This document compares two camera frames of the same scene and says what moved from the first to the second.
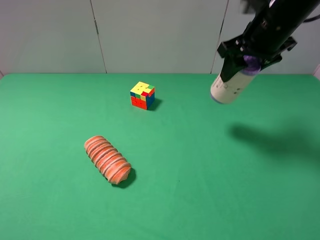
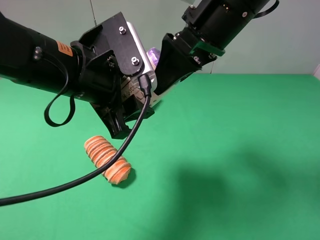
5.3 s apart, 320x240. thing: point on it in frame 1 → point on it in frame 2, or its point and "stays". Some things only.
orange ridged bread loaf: [115, 166] stays
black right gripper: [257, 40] → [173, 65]
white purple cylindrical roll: [233, 89] → [154, 54]
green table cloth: [247, 169] stays
